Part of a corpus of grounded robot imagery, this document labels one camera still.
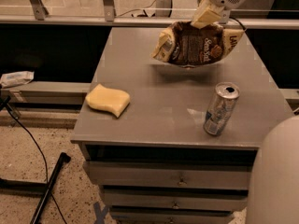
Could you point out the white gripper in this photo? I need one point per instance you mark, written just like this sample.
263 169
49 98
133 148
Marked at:
206 15

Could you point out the brown chip bag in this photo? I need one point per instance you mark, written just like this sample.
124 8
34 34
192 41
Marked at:
186 46

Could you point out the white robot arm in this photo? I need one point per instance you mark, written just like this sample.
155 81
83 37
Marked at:
274 183

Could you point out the silver redbull can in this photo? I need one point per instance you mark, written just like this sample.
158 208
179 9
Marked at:
221 107

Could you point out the yellow sponge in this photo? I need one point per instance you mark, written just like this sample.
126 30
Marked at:
109 100

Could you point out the grey drawer cabinet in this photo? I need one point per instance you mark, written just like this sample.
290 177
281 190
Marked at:
155 163

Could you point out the white wipes packet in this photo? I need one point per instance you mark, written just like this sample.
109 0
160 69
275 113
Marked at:
16 78

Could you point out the black stand leg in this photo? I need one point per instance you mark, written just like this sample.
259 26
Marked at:
41 190

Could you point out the metal window rail frame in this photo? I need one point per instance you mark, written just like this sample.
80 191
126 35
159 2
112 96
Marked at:
152 13

